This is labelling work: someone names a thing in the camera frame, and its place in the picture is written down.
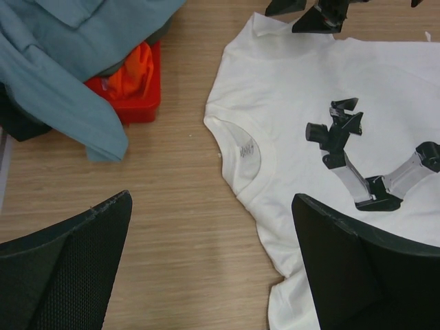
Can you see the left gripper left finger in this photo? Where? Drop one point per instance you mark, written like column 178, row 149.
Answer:
column 61, row 277

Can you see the orange t-shirt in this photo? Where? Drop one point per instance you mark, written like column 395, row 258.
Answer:
column 133, row 79

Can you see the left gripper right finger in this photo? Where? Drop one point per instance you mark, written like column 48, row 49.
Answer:
column 362, row 277

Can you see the red plastic bin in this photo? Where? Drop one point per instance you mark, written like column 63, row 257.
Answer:
column 138, row 111

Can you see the black t-shirt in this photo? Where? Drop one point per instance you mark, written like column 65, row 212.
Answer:
column 17, row 123

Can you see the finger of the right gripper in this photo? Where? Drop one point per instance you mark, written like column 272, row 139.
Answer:
column 279, row 7
column 313, row 21

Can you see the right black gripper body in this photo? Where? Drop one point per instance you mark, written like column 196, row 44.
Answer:
column 333, row 13

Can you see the blue-grey t-shirt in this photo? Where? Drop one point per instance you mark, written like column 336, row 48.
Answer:
column 49, row 49

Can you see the white printed t-shirt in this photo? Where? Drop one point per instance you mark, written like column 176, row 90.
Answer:
column 353, row 124

